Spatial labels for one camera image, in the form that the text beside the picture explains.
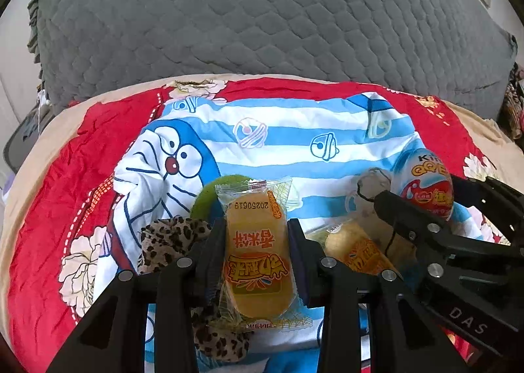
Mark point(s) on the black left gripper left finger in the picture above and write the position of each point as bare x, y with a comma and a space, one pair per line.
111, 337

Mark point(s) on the grey quilted bedspread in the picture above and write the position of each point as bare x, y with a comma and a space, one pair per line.
451, 49

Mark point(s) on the Doraemon striped blue cloth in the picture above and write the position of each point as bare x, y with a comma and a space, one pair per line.
331, 154

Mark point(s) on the leopard print scrunchie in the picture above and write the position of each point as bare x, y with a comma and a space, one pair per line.
162, 243

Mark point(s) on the Kinder egg toy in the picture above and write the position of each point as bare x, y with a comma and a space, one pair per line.
421, 178

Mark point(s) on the dark bedside table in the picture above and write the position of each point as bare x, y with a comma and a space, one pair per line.
19, 145

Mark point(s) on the beige bed sheet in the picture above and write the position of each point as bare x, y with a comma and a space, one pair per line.
504, 155

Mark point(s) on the red floral blanket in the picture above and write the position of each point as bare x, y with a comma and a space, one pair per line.
54, 264

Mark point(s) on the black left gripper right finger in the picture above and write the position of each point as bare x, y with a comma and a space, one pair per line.
402, 336

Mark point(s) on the large rice cracker packet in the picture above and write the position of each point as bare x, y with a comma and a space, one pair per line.
348, 243

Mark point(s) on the small rice cracker packet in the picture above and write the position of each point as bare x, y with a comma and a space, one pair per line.
258, 285

